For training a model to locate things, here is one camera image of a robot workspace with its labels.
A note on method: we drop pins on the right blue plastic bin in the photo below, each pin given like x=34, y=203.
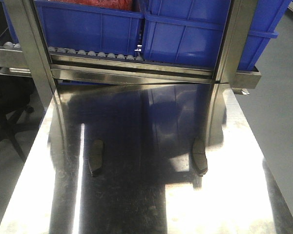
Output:
x=190, y=31

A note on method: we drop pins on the brake pad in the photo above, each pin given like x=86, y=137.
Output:
x=199, y=158
x=95, y=157

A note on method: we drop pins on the stainless steel rack frame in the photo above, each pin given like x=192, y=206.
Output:
x=33, y=59

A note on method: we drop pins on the blue plastic bin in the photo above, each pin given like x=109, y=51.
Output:
x=89, y=28
x=190, y=31

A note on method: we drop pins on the left blue plastic bin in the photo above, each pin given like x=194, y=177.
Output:
x=89, y=28

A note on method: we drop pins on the black office chair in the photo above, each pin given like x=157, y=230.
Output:
x=15, y=95

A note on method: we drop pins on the red bagged parts in bin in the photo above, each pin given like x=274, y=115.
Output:
x=112, y=4

